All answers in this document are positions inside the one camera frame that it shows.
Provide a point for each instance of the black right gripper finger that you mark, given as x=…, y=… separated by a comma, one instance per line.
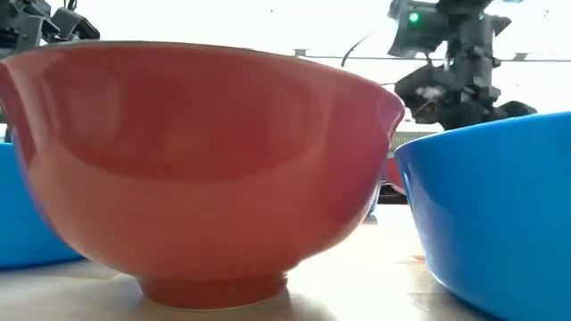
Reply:
x=464, y=118
x=513, y=110

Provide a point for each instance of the blue plastic bowl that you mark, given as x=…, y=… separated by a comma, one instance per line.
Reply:
x=490, y=214
x=22, y=223

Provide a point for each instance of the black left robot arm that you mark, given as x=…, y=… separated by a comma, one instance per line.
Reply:
x=27, y=27

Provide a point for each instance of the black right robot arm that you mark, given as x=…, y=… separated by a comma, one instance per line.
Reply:
x=417, y=33

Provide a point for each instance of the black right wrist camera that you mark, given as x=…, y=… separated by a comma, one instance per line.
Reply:
x=419, y=111

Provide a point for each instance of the black overhead rail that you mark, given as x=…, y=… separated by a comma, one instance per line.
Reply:
x=300, y=52

